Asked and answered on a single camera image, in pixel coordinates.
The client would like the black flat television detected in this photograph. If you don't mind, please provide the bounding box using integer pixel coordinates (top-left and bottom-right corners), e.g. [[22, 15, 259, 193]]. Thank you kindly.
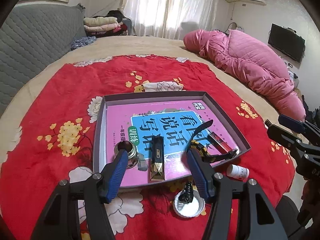
[[268, 23, 305, 63]]

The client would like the grey quilted headboard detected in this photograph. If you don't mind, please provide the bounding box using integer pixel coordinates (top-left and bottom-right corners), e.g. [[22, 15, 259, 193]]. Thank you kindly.
[[1, 4, 86, 113]]

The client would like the grey shallow cardboard box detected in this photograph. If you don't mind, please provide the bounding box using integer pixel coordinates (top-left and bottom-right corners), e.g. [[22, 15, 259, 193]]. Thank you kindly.
[[93, 91, 251, 189]]

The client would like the stack of folded blankets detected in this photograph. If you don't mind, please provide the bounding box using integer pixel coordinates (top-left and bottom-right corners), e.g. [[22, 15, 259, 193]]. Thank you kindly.
[[84, 10, 132, 38]]

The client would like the small white pill bottle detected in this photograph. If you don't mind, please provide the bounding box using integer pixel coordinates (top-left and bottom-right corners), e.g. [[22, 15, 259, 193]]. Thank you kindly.
[[226, 164, 249, 180]]

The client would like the white sheer curtain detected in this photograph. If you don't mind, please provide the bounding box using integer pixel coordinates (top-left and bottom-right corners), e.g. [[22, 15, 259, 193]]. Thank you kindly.
[[121, 0, 219, 40]]

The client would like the black spiral hair clip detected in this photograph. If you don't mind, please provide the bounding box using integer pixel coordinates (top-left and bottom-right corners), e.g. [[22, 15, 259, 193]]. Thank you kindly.
[[178, 181, 194, 204]]

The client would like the beige bed sheet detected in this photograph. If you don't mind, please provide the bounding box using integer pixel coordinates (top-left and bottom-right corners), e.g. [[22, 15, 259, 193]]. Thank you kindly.
[[0, 35, 301, 165]]

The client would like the pink quilted duvet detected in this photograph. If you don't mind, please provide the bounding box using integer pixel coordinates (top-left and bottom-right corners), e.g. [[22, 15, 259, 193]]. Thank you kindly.
[[183, 29, 306, 121]]

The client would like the pink Chinese workbook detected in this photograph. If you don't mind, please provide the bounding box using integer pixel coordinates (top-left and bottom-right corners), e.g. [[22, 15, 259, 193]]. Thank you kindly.
[[106, 99, 239, 187]]

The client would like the red floral blanket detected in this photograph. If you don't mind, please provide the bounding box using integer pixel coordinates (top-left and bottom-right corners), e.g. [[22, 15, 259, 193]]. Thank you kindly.
[[1, 55, 295, 239]]

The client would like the yellow black digital watch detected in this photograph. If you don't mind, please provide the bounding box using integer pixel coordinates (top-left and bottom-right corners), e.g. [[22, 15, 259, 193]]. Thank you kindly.
[[187, 120, 238, 163]]

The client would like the white plastic jar lid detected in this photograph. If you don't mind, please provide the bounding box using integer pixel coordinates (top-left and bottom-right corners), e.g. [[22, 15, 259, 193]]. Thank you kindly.
[[173, 190, 205, 219]]

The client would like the red lipstick tube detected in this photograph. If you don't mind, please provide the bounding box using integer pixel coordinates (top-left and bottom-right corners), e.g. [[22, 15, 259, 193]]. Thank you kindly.
[[207, 132, 232, 154]]

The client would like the blue patterned cloth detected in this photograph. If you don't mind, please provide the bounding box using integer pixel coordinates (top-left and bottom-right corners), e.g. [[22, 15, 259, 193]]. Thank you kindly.
[[71, 36, 97, 50]]

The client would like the black gold faceted lighter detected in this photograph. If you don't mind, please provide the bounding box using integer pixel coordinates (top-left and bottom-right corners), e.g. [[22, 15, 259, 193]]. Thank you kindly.
[[150, 135, 165, 181]]

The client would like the metal threaded pipe fitting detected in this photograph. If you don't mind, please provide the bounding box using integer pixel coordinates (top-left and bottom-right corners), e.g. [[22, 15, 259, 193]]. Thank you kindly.
[[114, 140, 148, 171]]

